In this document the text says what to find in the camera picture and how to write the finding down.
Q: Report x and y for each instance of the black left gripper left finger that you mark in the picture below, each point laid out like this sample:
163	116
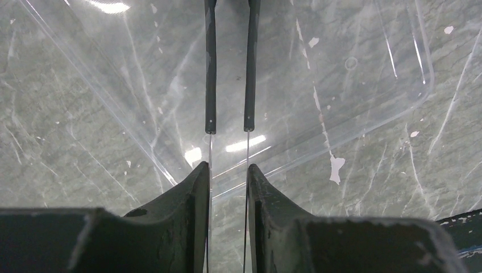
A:
167	234

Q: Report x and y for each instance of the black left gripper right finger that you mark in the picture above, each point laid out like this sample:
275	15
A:
286	238

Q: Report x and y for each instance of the clear plastic tray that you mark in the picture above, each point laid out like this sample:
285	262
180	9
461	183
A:
326	73

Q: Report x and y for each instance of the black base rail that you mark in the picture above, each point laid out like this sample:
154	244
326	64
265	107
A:
465	230

